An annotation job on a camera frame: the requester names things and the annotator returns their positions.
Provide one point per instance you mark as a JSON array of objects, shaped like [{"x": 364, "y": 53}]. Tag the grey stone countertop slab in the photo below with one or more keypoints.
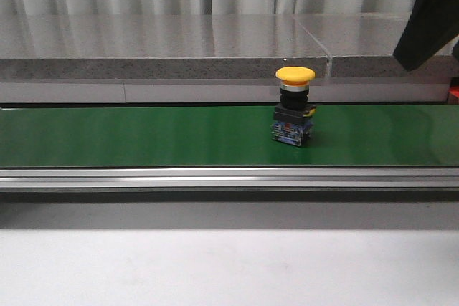
[{"x": 149, "y": 47}]

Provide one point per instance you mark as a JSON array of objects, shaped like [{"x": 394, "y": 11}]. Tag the red object at right edge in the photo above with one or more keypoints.
[{"x": 453, "y": 95}]

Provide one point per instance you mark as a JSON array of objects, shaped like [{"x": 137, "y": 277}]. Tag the white cabinet front panel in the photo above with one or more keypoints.
[{"x": 360, "y": 89}]

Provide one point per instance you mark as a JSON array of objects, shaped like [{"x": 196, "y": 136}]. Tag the green conveyor belt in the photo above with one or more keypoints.
[{"x": 342, "y": 135}]

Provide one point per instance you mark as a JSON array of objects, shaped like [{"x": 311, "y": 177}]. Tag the aluminium conveyor side rail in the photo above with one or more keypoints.
[{"x": 231, "y": 179}]

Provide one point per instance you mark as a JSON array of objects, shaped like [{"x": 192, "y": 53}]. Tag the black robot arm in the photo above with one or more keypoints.
[{"x": 432, "y": 24}]

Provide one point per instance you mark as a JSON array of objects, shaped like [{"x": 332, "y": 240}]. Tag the yellow mushroom push button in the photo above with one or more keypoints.
[{"x": 293, "y": 115}]

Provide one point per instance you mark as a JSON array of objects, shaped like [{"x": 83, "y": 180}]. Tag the grey stone slab right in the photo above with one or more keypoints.
[{"x": 361, "y": 45}]

